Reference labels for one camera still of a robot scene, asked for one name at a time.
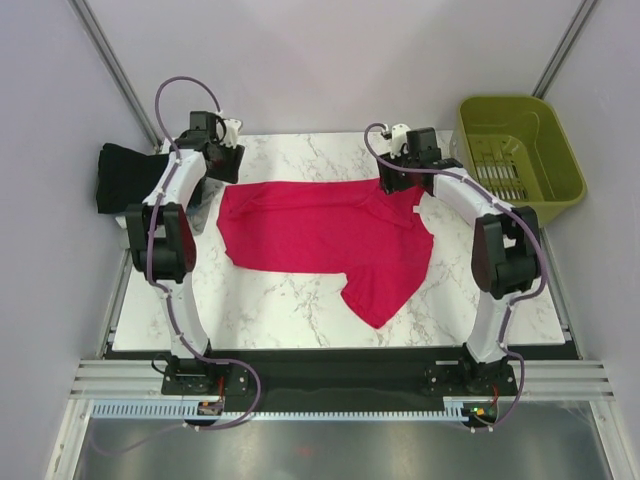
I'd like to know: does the pink red t shirt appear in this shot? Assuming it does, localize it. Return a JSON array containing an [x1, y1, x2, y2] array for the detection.
[[217, 179, 435, 329]]

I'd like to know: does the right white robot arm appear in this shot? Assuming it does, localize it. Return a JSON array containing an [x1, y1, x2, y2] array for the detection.
[[373, 123, 547, 395]]

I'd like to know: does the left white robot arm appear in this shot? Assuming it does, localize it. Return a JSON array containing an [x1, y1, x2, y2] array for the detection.
[[125, 111, 245, 395]]

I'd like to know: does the folded grey t shirt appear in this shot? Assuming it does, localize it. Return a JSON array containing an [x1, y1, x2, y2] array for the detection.
[[186, 178, 224, 236]]

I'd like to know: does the folded black t shirt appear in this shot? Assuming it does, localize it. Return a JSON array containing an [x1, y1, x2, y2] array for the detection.
[[96, 143, 168, 215]]

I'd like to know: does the olive green plastic basket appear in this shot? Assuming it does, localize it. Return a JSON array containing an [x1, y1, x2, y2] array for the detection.
[[450, 95, 587, 226]]

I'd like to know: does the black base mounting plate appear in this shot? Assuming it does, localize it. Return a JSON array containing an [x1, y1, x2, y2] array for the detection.
[[160, 348, 519, 414]]

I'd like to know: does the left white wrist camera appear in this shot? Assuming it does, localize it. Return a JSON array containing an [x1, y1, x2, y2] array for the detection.
[[217, 118, 243, 149]]

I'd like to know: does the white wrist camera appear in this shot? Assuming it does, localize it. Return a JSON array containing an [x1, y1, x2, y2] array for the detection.
[[217, 118, 243, 149], [381, 123, 411, 158]]

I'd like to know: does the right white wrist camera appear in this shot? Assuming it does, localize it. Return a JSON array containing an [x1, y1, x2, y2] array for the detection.
[[381, 123, 411, 158]]

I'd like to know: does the left vertical aluminium post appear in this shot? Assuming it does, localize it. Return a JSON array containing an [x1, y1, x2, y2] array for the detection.
[[68, 0, 162, 150]]

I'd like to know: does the vertical aluminium post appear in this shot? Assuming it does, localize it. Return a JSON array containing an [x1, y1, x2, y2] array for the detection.
[[532, 0, 601, 99], [68, 0, 162, 150]]

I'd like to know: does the right vertical aluminium post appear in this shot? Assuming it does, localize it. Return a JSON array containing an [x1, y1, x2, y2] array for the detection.
[[532, 0, 601, 99]]

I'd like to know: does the white slotted cable duct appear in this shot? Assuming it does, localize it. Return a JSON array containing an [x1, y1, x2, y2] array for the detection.
[[90, 397, 497, 422]]

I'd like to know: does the aluminium frame rail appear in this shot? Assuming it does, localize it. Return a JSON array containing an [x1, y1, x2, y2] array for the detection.
[[70, 360, 614, 401]]

